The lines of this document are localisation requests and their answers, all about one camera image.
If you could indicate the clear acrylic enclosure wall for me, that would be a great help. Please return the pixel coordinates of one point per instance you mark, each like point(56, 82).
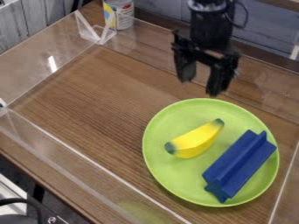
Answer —
point(81, 88)

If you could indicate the green round plate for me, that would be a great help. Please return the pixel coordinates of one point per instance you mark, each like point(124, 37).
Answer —
point(179, 174)

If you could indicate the blue plastic block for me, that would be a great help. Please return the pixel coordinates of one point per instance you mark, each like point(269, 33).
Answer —
point(236, 165)

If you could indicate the yellow toy banana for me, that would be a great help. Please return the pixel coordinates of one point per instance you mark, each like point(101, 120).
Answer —
point(192, 143)

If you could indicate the white can with label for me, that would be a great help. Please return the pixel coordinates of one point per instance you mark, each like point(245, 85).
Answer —
point(118, 13)

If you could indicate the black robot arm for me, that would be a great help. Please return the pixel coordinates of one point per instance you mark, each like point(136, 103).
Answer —
point(212, 5)

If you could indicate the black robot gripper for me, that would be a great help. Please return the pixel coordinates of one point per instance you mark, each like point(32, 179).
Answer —
point(207, 45)

